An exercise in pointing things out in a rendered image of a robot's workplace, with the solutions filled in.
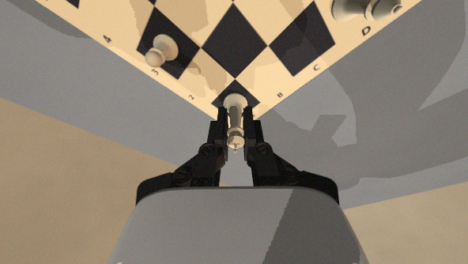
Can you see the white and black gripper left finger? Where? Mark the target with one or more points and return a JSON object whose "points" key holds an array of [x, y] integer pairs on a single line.
{"points": [[202, 170]]}

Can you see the white chess bishop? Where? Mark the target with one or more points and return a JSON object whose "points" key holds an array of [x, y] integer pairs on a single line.
{"points": [[373, 10]]}

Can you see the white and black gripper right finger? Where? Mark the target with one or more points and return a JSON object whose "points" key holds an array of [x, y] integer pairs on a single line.
{"points": [[268, 169]]}

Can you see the cream and black chessboard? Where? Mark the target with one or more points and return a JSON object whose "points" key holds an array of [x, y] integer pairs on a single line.
{"points": [[262, 49]]}

